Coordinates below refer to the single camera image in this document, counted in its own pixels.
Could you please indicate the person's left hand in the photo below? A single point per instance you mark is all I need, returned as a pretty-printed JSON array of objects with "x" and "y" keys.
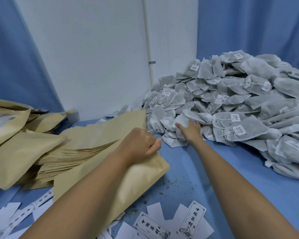
[{"x": 137, "y": 144}]

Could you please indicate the person's right hand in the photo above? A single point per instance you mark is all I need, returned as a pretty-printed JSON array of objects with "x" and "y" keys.
[{"x": 190, "y": 134}]

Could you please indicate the person's left fingers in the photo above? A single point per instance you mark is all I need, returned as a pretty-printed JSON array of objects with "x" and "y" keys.
[{"x": 155, "y": 146}]

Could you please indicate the person's right thumb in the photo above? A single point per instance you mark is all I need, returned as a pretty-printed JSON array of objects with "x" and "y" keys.
[{"x": 180, "y": 127}]

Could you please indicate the white tea bag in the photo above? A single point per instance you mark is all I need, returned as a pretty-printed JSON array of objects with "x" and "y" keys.
[{"x": 182, "y": 120}]

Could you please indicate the kraft paper pouch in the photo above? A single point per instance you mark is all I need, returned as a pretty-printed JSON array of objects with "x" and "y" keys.
[{"x": 144, "y": 180}]

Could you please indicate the person's right forearm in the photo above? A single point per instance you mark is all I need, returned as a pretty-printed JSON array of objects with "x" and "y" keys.
[{"x": 239, "y": 186}]

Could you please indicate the person's left forearm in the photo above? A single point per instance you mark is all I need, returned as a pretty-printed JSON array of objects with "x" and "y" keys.
[{"x": 84, "y": 196}]

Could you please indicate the scattered tea crumbs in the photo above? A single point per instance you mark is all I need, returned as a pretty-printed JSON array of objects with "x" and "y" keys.
[{"x": 173, "y": 186}]

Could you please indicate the stack of empty kraft pouches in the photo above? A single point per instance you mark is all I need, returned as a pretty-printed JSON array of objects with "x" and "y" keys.
[{"x": 99, "y": 138}]

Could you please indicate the white paper backing piece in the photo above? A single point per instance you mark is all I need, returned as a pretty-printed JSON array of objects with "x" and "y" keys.
[
  {"x": 208, "y": 227},
  {"x": 5, "y": 215},
  {"x": 125, "y": 231},
  {"x": 159, "y": 211}
]

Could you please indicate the pile of grey tea bags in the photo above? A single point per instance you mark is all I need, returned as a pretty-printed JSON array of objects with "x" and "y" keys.
[{"x": 251, "y": 102}]

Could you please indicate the black-and-white printed label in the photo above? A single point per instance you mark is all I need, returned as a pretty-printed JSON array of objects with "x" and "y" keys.
[
  {"x": 192, "y": 219},
  {"x": 150, "y": 226}
]

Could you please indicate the blue curtain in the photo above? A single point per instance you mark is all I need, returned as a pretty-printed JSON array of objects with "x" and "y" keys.
[
  {"x": 251, "y": 24},
  {"x": 17, "y": 52}
]

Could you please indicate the large filled kraft pouch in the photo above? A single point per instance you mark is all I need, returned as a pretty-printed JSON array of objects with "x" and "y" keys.
[{"x": 17, "y": 156}]

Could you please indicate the strip of printed labels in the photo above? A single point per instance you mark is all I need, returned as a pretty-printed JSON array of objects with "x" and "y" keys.
[{"x": 27, "y": 211}]

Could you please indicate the filled kraft pouch with window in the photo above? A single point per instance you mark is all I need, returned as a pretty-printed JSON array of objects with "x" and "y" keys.
[{"x": 5, "y": 126}]

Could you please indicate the white wall pipe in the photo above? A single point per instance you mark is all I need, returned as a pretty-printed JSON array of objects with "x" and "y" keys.
[{"x": 147, "y": 34}]

